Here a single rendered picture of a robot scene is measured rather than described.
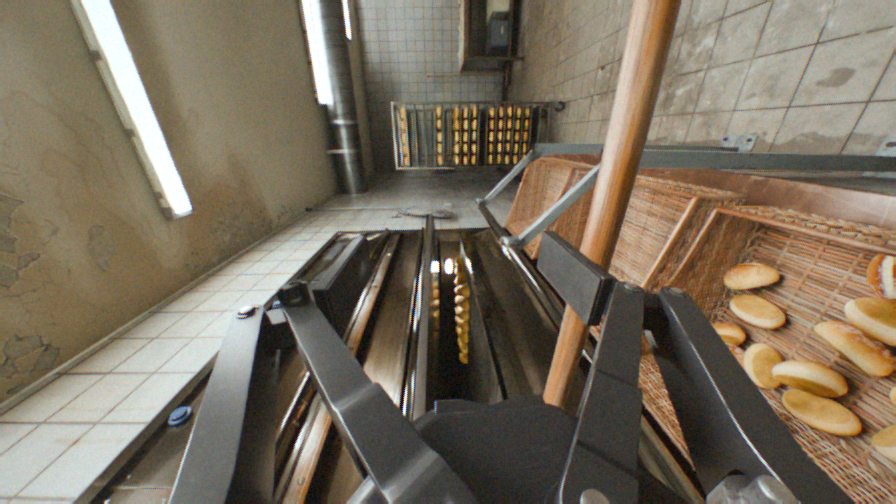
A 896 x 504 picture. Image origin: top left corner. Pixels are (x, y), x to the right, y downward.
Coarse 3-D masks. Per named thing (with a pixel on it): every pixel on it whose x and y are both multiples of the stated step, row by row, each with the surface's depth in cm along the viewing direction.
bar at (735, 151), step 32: (672, 160) 56; (704, 160) 56; (736, 160) 57; (768, 160) 57; (800, 160) 57; (832, 160) 58; (864, 160) 58; (576, 192) 59; (544, 224) 62; (512, 256) 59; (544, 288) 45; (640, 448) 22; (672, 480) 19
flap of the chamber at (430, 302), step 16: (432, 224) 151; (432, 240) 130; (432, 256) 114; (432, 272) 102; (432, 288) 93; (432, 304) 85; (432, 320) 78; (432, 336) 73; (432, 352) 68; (432, 368) 63; (416, 384) 52; (432, 384) 59; (416, 400) 49; (432, 400) 56; (416, 416) 46
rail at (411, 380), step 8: (424, 240) 127; (424, 248) 117; (424, 256) 109; (424, 264) 102; (424, 272) 96; (416, 304) 78; (416, 312) 74; (416, 320) 71; (416, 328) 68; (416, 336) 65; (416, 344) 63; (416, 352) 60; (416, 360) 58; (416, 368) 57; (408, 376) 55; (408, 384) 53; (408, 392) 51; (408, 400) 49; (408, 408) 48; (408, 416) 46
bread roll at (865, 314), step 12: (852, 300) 38; (864, 300) 37; (876, 300) 37; (852, 312) 38; (864, 312) 36; (876, 312) 36; (888, 312) 35; (852, 324) 38; (864, 324) 36; (876, 324) 35; (888, 324) 34; (876, 336) 35; (888, 336) 34
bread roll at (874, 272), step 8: (880, 256) 35; (888, 256) 34; (872, 264) 36; (880, 264) 35; (888, 264) 34; (872, 272) 36; (880, 272) 35; (888, 272) 34; (872, 280) 36; (880, 280) 35; (888, 280) 34; (872, 288) 36; (880, 288) 35; (888, 288) 34; (880, 296) 36; (888, 296) 35
